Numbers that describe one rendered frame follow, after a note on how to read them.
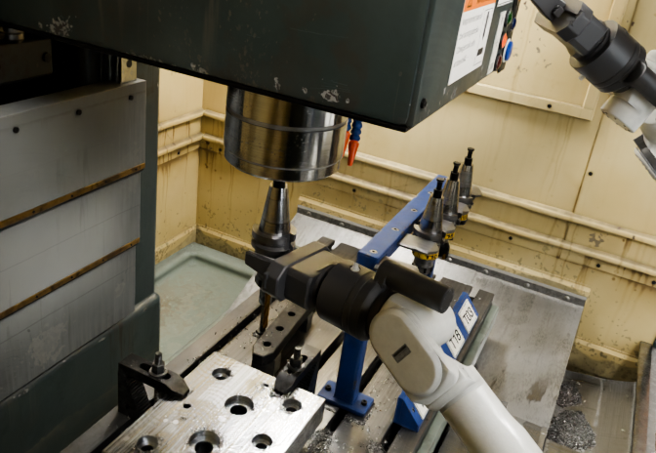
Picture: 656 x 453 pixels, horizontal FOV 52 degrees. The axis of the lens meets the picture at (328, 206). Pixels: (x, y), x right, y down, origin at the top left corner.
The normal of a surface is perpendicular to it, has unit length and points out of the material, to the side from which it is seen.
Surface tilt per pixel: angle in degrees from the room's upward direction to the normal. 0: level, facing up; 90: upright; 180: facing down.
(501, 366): 24
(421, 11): 90
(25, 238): 89
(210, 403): 0
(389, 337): 75
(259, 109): 90
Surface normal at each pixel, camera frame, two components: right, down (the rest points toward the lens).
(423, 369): -0.56, 0.01
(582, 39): 0.07, 0.43
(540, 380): -0.06, -0.69
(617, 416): -0.15, -0.94
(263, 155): -0.25, 0.37
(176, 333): 0.13, -0.90
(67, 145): 0.90, 0.28
